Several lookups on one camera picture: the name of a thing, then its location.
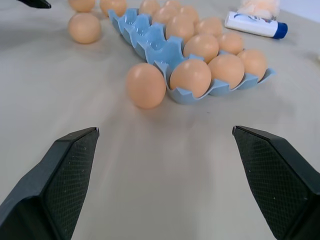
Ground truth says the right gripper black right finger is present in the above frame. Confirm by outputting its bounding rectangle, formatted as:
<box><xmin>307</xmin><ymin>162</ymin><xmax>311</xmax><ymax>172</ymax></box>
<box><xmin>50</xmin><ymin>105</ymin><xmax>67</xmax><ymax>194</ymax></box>
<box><xmin>231</xmin><ymin>125</ymin><xmax>320</xmax><ymax>240</ymax></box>

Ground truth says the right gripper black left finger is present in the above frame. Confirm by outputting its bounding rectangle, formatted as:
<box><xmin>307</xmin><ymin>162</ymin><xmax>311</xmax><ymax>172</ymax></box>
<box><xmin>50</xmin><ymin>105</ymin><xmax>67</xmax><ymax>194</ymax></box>
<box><xmin>0</xmin><ymin>126</ymin><xmax>100</xmax><ymax>240</ymax></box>

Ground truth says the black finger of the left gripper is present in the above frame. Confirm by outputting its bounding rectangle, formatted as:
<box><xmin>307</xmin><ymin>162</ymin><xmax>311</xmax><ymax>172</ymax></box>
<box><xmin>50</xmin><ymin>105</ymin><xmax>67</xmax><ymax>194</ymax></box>
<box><xmin>16</xmin><ymin>0</ymin><xmax>52</xmax><ymax>9</ymax></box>

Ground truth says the blue plastic egg tray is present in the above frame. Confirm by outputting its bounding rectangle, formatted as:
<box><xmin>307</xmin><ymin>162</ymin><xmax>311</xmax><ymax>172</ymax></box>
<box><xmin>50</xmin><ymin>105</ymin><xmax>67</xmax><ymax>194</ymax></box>
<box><xmin>107</xmin><ymin>8</ymin><xmax>277</xmax><ymax>105</ymax></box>

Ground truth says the brown egg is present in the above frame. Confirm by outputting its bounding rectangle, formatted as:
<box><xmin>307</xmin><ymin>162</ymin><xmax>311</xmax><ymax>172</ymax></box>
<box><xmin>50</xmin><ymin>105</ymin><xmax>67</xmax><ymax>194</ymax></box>
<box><xmin>165</xmin><ymin>15</ymin><xmax>196</xmax><ymax>43</ymax></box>
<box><xmin>194</xmin><ymin>16</ymin><xmax>223</xmax><ymax>38</ymax></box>
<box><xmin>152</xmin><ymin>6</ymin><xmax>180</xmax><ymax>26</ymax></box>
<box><xmin>183</xmin><ymin>33</ymin><xmax>220</xmax><ymax>65</ymax></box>
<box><xmin>124</xmin><ymin>62</ymin><xmax>167</xmax><ymax>110</ymax></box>
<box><xmin>162</xmin><ymin>0</ymin><xmax>182</xmax><ymax>10</ymax></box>
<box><xmin>178</xmin><ymin>5</ymin><xmax>200</xmax><ymax>25</ymax></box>
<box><xmin>169</xmin><ymin>59</ymin><xmax>213</xmax><ymax>99</ymax></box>
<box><xmin>138</xmin><ymin>0</ymin><xmax>161</xmax><ymax>16</ymax></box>
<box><xmin>99</xmin><ymin>0</ymin><xmax>128</xmax><ymax>18</ymax></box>
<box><xmin>207</xmin><ymin>54</ymin><xmax>246</xmax><ymax>90</ymax></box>
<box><xmin>67</xmin><ymin>12</ymin><xmax>102</xmax><ymax>45</ymax></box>
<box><xmin>216</xmin><ymin>31</ymin><xmax>245</xmax><ymax>56</ymax></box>
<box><xmin>236</xmin><ymin>49</ymin><xmax>268</xmax><ymax>82</ymax></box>
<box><xmin>68</xmin><ymin>0</ymin><xmax>96</xmax><ymax>13</ymax></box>

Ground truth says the white bottle with blue cap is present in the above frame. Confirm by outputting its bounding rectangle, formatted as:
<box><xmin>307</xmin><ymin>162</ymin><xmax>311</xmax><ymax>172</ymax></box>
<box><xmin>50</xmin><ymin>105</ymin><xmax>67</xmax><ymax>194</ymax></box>
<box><xmin>224</xmin><ymin>11</ymin><xmax>289</xmax><ymax>40</ymax></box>

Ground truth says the fluffy peach and white object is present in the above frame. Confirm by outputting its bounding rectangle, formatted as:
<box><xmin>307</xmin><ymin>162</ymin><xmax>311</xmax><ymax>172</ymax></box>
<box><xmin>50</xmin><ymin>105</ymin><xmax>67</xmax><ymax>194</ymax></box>
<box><xmin>236</xmin><ymin>0</ymin><xmax>281</xmax><ymax>20</ymax></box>

